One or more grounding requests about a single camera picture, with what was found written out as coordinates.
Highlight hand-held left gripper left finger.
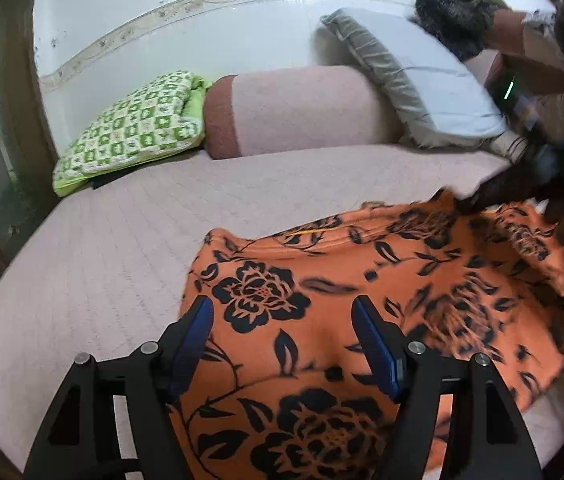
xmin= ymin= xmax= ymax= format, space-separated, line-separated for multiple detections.
xmin=23 ymin=295 xmax=215 ymax=480

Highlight pink bolster pillow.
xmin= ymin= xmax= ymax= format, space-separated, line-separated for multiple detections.
xmin=203 ymin=65 xmax=405 ymax=160

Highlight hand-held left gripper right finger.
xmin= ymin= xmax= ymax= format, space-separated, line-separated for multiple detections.
xmin=351 ymin=295 xmax=545 ymax=480

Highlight orange black floral blouse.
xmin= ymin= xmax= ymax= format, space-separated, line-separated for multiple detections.
xmin=167 ymin=187 xmax=564 ymax=480

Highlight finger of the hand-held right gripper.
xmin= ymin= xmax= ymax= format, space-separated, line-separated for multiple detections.
xmin=454 ymin=157 xmax=542 ymax=216

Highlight dark furry garment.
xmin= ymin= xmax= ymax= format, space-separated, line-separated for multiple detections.
xmin=414 ymin=0 xmax=510 ymax=61

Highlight brown folded blanket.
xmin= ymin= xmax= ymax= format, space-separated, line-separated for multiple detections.
xmin=466 ymin=9 xmax=564 ymax=97

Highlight grey white pillow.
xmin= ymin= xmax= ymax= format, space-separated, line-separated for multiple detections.
xmin=320 ymin=7 xmax=510 ymax=150

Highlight pink quilted bed mat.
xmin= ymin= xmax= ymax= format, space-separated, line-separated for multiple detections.
xmin=0 ymin=141 xmax=564 ymax=480

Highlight green white checked pillow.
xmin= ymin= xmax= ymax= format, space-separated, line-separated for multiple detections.
xmin=52 ymin=70 xmax=213 ymax=197

